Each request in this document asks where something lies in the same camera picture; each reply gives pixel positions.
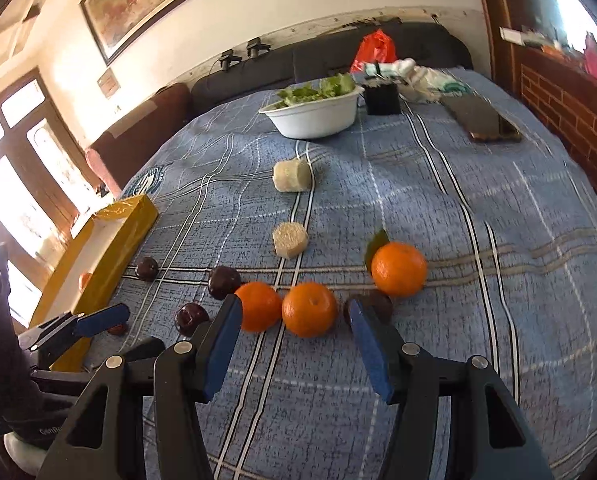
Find small banana piece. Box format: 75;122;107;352
271;223;309;260

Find black leather sofa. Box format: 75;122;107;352
191;22;474;118

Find dark purple plum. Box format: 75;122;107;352
208;266;242;301
175;303;210;337
343;290;394;326
135;256;160;282

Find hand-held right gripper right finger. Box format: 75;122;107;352
349;297;554;480

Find white bowl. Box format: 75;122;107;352
258;85;365;140

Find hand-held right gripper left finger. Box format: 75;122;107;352
37;294;243;480

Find wooden glass door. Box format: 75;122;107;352
0;67;104;328

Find small wall plaque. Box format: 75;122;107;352
97;69;120;100

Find green lettuce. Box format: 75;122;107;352
277;74;357;109

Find yellow cardboard box tray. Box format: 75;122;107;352
28;194;159;373

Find red plastic bag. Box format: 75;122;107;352
349;30;398;74

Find white plastic bag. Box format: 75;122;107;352
379;58;472;104

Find framed wall painting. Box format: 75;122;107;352
80;0;264;66

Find wooden mirror cabinet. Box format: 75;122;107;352
471;0;597;221

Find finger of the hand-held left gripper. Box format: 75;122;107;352
17;303;131;356
31;336;166;386

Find black container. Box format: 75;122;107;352
363;77;402;116

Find dark smartphone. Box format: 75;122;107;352
441;95;523;143

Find brown armchair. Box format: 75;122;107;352
85;82;192;201

